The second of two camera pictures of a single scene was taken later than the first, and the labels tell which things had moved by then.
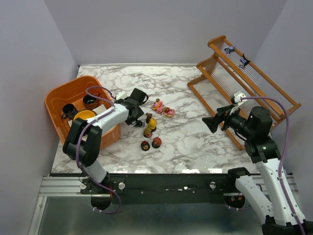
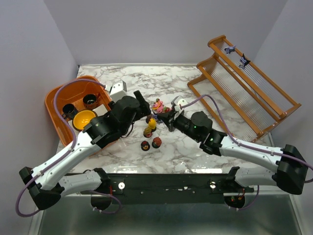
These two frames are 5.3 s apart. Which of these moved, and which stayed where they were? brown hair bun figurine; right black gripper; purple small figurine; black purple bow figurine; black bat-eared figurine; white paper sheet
Moved: black bat-eared figurine; right black gripper
Stayed: brown hair bun figurine; white paper sheet; purple small figurine; black purple bow figurine
